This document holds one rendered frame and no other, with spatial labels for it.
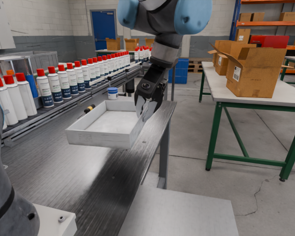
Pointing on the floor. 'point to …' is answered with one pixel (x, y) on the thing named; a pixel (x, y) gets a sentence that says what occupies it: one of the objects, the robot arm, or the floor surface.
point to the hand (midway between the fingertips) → (141, 118)
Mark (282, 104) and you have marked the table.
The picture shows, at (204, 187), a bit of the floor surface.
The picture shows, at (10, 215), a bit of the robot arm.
